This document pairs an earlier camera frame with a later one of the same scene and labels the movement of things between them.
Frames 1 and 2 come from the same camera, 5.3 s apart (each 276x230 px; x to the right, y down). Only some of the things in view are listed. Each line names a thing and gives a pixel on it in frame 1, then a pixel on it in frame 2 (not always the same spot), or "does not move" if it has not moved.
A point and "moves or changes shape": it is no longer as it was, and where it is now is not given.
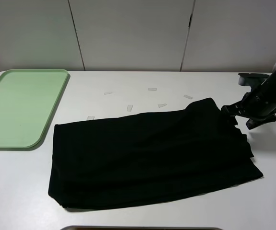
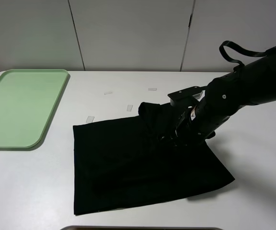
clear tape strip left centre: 129,108 does not move
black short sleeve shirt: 130,161 moves or changes shape
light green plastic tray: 19,107 does not move
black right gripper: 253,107 → 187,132
